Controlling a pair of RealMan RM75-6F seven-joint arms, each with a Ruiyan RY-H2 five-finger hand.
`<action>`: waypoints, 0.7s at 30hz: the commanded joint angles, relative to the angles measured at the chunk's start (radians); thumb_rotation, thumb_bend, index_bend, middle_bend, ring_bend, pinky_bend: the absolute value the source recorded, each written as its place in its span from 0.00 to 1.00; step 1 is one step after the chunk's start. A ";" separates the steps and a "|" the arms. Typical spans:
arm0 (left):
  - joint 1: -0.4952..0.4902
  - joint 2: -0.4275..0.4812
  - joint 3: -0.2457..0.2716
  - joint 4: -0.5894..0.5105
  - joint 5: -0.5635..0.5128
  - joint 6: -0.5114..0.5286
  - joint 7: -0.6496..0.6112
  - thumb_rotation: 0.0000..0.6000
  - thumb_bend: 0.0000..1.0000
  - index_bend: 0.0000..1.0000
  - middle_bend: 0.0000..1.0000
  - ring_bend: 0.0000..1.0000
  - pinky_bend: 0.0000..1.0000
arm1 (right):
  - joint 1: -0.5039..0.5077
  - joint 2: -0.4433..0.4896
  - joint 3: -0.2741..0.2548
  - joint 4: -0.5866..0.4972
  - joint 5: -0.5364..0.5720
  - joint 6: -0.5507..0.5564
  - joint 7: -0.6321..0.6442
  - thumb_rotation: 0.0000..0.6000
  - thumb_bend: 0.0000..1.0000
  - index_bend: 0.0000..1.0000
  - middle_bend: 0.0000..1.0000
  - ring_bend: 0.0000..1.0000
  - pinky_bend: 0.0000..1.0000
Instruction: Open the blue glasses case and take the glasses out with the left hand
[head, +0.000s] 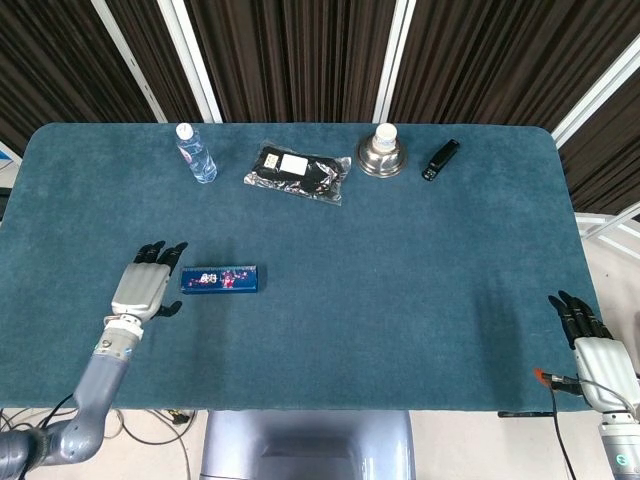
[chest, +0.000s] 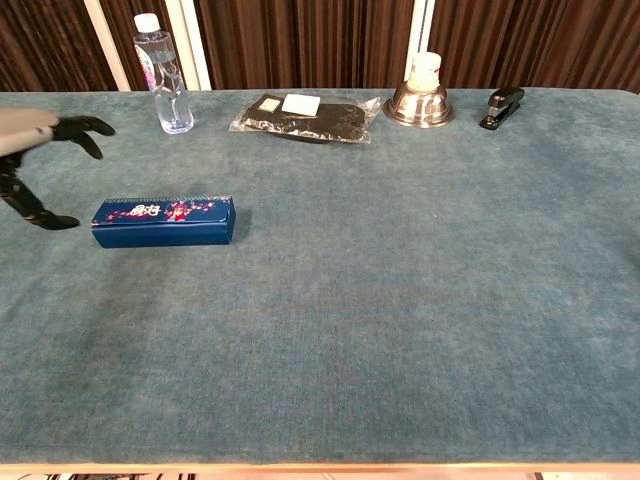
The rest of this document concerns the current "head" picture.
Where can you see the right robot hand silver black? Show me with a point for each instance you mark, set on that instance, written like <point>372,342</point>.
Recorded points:
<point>602,367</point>

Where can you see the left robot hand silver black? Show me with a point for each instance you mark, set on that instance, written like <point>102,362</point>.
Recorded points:
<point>140,287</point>

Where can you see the blue rectangular box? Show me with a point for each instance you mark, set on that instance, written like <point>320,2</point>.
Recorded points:
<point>220,280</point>

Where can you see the right robot arm grey-blue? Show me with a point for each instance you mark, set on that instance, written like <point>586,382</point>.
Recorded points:
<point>622,450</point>

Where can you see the yellow black power plug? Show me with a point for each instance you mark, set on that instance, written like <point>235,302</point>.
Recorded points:
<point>180,417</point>

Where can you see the clear plastic water bottle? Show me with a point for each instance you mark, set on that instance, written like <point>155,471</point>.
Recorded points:
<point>197,155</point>

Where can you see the plastic bag with black cloth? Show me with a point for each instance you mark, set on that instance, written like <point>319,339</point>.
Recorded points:
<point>300,172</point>

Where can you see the teal table cloth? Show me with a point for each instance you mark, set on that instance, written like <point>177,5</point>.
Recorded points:
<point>350,280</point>

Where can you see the grey-blue robot torso base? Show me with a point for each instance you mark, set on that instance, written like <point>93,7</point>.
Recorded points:
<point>307,445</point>

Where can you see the black stapler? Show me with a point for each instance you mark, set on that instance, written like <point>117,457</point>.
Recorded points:
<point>440,160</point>

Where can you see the stainless steel bowl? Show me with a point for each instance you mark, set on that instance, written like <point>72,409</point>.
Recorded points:
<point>382,162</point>

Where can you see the dark brown curtain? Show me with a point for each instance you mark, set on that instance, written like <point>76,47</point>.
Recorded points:
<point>300,50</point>

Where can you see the small white plastic bottle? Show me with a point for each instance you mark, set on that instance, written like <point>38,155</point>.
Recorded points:
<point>386,136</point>

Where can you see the white metal stand base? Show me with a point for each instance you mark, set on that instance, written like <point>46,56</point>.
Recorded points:
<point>607,227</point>

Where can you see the white metal stand pole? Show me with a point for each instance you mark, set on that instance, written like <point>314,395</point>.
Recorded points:
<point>130,62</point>
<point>597,92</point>
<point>392,62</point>
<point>192,62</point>

